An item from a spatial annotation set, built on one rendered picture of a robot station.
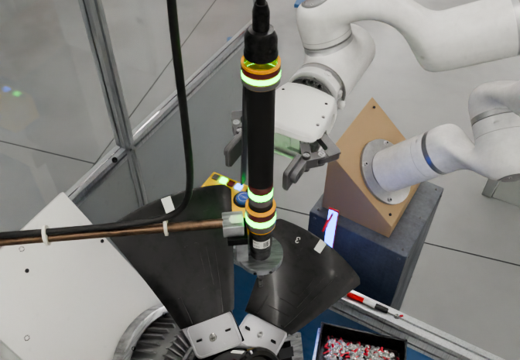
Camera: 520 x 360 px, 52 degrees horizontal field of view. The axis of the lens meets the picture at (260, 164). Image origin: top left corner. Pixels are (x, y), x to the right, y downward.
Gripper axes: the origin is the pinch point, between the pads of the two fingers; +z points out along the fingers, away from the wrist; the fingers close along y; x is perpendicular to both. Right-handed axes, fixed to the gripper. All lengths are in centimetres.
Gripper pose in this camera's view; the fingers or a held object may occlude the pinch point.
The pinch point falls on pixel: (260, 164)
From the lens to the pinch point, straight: 69.7
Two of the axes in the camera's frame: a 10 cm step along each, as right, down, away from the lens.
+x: 0.0, -7.0, -7.2
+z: -4.8, 6.3, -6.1
